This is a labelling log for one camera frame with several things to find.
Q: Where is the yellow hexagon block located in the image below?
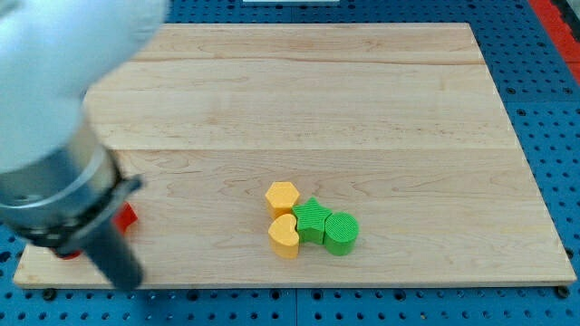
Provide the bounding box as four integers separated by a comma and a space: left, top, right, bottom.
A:
265, 181, 300, 220

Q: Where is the red star block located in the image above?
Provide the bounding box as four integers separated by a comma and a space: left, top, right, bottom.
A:
112, 202, 139, 235

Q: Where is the red strip at corner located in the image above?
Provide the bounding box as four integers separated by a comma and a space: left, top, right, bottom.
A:
528, 0, 579, 82

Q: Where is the green cylinder block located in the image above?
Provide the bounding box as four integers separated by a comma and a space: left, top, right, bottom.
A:
324, 212, 359, 256

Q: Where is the red circle block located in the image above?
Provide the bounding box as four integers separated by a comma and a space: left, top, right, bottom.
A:
51, 248, 82, 260

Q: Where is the green star block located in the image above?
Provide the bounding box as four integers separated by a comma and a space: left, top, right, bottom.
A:
292, 197, 333, 245

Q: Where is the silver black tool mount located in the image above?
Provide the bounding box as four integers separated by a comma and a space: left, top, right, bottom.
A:
1, 122, 142, 254

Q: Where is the yellow heart block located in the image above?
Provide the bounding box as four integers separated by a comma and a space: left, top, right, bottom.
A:
268, 214, 300, 259

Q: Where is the wooden board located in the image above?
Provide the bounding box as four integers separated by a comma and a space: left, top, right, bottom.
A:
13, 22, 577, 290

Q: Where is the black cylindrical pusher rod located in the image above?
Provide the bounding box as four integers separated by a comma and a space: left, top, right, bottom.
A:
82, 217, 144, 291

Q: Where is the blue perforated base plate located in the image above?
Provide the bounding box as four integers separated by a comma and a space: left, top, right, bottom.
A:
1, 0, 579, 325

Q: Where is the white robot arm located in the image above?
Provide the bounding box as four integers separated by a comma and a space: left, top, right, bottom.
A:
1, 0, 169, 291

